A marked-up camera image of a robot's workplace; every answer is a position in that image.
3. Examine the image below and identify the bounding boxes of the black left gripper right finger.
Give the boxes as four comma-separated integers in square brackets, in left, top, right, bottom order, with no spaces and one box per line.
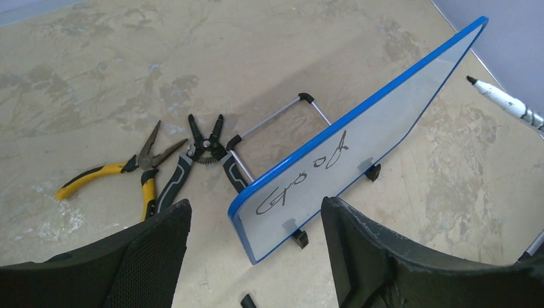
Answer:
[321,197,543,307]

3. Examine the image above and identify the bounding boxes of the yellow black handled pliers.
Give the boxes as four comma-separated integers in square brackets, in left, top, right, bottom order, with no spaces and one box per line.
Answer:
[55,121,187,221]

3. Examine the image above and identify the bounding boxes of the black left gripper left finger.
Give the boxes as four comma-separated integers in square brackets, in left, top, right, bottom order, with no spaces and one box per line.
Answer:
[1,199,192,307]

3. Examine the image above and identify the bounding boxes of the black whiteboard stand foot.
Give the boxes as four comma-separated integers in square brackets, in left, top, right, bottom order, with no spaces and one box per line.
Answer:
[291,229,309,249]
[364,164,382,182]

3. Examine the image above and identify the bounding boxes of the metal wire whiteboard stand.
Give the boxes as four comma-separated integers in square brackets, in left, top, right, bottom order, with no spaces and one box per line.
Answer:
[223,92,333,186]

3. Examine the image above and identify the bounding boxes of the white marker pen black cap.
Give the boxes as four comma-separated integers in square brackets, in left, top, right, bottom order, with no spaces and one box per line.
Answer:
[466,75,543,135]

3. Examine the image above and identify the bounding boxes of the aluminium table frame rail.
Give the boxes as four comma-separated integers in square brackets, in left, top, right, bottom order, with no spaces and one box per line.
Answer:
[517,230,544,262]

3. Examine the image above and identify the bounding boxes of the blue framed whiteboard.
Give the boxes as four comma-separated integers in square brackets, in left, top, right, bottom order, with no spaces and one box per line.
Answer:
[228,16,488,264]

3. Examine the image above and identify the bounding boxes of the black whiteboard stand foot left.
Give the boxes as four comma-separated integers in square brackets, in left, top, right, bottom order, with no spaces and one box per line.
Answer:
[291,229,309,249]

